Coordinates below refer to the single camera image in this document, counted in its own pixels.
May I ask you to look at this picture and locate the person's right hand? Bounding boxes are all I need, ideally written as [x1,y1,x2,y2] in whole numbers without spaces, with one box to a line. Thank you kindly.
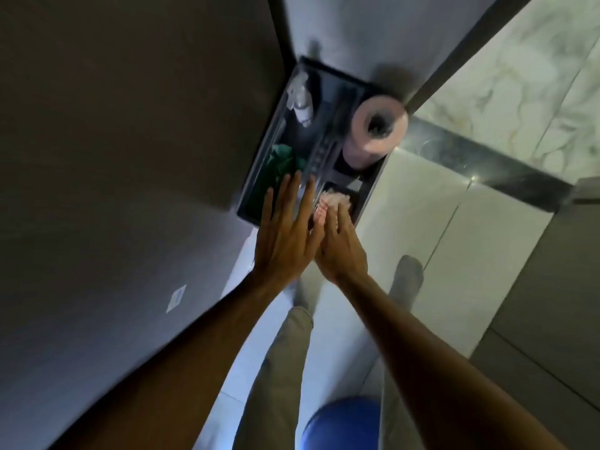
[312,201,369,284]

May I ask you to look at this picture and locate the person's left hand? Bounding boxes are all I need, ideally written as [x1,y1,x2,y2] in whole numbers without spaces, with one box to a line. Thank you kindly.
[252,171,325,289]

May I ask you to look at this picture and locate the white cleaning cloth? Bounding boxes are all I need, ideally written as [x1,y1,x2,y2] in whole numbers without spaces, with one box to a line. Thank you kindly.
[311,191,353,226]

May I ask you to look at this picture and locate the person's right forearm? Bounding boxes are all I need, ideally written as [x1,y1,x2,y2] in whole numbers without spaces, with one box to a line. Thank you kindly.
[336,271,569,450]

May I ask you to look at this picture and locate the person's left forearm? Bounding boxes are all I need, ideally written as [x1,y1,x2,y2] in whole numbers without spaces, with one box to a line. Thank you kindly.
[51,271,293,450]

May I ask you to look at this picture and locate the person's grey left shoe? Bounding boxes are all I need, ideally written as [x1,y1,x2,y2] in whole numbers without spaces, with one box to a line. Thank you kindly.
[287,277,311,311]

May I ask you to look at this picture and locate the person's grey shoe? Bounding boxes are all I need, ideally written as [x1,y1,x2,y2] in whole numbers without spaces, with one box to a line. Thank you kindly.
[387,255,426,309]
[287,277,311,311]

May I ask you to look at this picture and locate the person's grey right shoe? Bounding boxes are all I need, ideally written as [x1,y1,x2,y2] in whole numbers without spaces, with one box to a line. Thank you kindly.
[387,255,426,309]

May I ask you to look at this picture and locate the person's beige trousers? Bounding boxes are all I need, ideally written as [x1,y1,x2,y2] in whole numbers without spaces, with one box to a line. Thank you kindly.
[232,306,409,450]

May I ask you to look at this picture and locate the green cloth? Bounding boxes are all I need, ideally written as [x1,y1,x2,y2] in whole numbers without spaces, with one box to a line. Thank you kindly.
[242,143,309,216]

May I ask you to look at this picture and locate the toilet paper roll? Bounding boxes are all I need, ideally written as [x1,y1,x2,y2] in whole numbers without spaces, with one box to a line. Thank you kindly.
[341,94,410,170]

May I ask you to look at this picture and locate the white spray bottle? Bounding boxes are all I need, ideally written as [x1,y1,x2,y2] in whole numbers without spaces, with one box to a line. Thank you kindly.
[286,71,316,129]

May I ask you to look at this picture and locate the dark plastic caddy tray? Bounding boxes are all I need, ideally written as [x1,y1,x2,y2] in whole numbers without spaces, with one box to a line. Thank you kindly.
[236,56,409,228]

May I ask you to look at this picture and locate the blue round bucket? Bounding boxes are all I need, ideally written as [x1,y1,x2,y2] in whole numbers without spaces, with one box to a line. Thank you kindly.
[301,396,382,450]

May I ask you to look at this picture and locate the grey wooden door jamb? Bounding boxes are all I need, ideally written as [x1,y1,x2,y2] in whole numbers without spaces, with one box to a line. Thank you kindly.
[468,176,600,420]
[404,0,538,114]

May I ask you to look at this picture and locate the white wall plate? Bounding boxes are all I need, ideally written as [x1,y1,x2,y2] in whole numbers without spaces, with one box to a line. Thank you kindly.
[166,284,188,314]

